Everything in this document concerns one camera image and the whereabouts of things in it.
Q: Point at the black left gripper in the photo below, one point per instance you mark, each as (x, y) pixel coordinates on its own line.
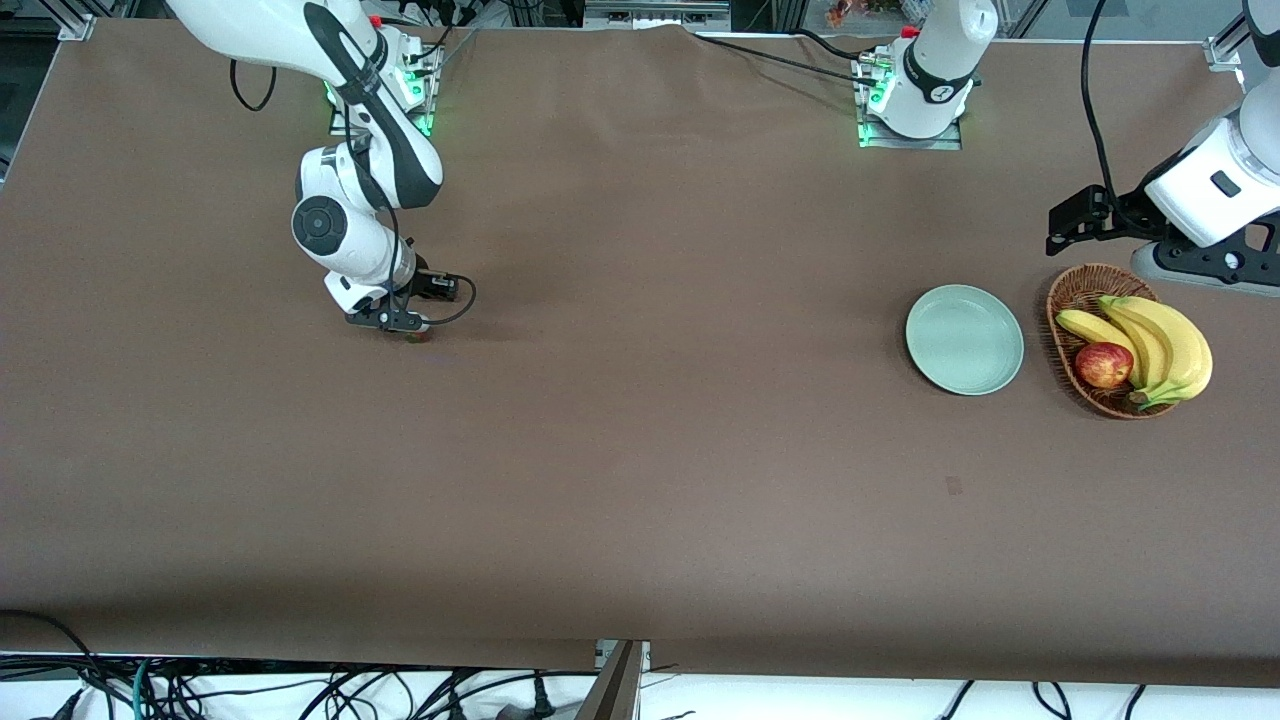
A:
(1113, 213)

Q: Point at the black power plug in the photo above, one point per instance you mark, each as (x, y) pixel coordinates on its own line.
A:
(543, 700)

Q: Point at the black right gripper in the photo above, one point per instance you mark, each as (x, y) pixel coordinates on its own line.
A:
(432, 287)

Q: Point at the red yellow apple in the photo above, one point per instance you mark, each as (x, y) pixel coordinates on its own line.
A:
(1103, 365)

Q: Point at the aluminium frame post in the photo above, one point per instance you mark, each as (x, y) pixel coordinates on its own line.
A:
(615, 688)

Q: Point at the yellow banana bunch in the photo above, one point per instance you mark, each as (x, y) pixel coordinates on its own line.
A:
(1180, 350)

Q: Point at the brown wicker basket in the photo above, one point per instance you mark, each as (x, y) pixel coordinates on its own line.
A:
(1085, 285)

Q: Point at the light green round plate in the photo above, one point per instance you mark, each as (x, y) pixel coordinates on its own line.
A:
(964, 340)

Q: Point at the grey metal rail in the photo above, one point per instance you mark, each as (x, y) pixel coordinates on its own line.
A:
(655, 15)

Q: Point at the aluminium frame corner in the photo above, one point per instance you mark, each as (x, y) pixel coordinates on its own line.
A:
(1225, 55)
(78, 25)

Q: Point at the orange colourful object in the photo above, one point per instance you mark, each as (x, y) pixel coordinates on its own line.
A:
(850, 12)

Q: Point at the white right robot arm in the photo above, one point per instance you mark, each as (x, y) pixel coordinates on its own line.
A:
(340, 250)

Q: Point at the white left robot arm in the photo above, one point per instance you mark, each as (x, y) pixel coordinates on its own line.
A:
(1210, 180)

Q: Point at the brown table cover sheet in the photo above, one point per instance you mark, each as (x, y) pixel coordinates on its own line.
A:
(640, 450)

